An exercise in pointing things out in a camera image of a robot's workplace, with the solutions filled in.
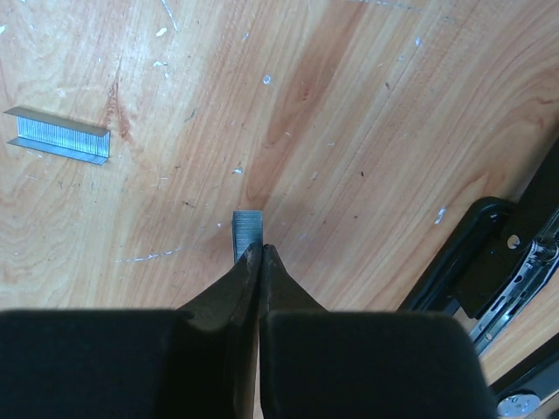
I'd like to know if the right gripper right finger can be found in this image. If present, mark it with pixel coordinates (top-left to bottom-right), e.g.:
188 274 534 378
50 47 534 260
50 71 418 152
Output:
259 245 496 418

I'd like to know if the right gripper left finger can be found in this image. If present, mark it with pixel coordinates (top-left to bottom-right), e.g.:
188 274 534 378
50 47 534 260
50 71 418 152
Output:
1 244 261 418

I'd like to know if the grey staple strip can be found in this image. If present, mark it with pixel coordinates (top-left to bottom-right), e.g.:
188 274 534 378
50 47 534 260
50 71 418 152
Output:
4 106 111 165
231 210 264 263

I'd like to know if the black stapler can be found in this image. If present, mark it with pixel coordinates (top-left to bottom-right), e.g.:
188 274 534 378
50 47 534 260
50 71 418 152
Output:
490 339 558 417
400 145 558 354

